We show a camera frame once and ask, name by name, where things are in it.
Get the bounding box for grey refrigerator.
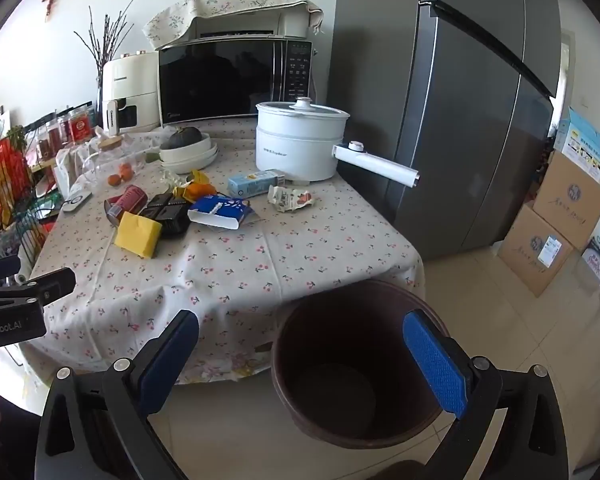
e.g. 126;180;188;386
325;0;563;261

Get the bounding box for white countertop appliance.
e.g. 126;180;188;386
192;10;311;41

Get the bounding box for black plastic tray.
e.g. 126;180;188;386
142;191;191;236

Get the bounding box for yellow sponge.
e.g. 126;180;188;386
114;211;163;259

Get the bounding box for black microwave oven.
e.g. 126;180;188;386
157;35;315;128

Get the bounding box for yellow banana peel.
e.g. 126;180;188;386
172;170;208;201

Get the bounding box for blue white paper bag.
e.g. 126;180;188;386
186;195;261;231

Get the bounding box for white red snack wrapper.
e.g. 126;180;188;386
267;185;313;212

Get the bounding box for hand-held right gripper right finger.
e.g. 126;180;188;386
402;310;571;480

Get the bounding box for cream air fryer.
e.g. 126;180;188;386
101;50;162;136

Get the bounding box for cream plate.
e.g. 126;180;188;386
160;149;218;170

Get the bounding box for white rounded electronic device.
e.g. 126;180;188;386
61;191;93;215

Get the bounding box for blue white printed box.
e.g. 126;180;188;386
555;106;600;181

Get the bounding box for dark green pumpkin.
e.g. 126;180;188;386
160;126;203;151

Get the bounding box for glass jar of dried goods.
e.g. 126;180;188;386
35;127;58;161
55;112;73;146

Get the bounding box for floral cover cloth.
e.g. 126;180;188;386
144;0;325;51

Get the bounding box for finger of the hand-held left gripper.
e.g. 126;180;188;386
0;255;21;286
27;267;77;305

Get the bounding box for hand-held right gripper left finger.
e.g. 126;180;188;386
35;310;201;480

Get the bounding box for glass jar with wooden lid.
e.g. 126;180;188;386
75;135;146;193

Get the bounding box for red snack packets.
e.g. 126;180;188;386
0;139;33;226

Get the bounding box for white electric cooking pot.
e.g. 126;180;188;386
255;96;421;188

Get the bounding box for black wire rack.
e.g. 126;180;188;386
0;140;56;271

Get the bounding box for cherry print tablecloth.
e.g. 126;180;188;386
22;112;426;386

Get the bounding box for bundle of dry branches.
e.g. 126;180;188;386
74;0;137;78

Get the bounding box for white printed bag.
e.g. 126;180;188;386
580;237;600;286

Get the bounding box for cream bowl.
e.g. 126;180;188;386
159;132;213;163

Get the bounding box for red drink can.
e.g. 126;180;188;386
104;185;149;226

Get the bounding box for brown cardboard box with label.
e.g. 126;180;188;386
497;202;576;298

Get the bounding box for stack of white plates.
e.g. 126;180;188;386
159;142;219;167

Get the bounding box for brown plastic trash bin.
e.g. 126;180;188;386
271;280;453;450

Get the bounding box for light blue carton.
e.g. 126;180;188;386
228;170;286;198

